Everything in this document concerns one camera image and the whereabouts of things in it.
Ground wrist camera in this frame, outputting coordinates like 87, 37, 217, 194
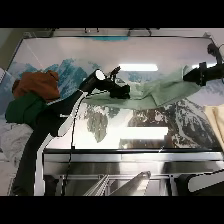
206, 42, 224, 65
109, 65, 122, 81

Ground orange-brown garment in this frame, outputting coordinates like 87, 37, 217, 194
11, 69, 62, 103

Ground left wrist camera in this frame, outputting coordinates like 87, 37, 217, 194
109, 65, 122, 81

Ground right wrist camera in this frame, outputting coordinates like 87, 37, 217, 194
206, 42, 224, 65

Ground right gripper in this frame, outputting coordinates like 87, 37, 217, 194
182, 61, 208, 87

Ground black cable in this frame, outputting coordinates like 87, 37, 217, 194
61, 97, 85, 197

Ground dark green garment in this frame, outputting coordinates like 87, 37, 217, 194
4, 92, 50, 130

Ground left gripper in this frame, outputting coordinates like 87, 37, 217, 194
109, 84, 132, 100

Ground pale green shirt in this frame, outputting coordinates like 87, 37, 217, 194
82, 64, 204, 111

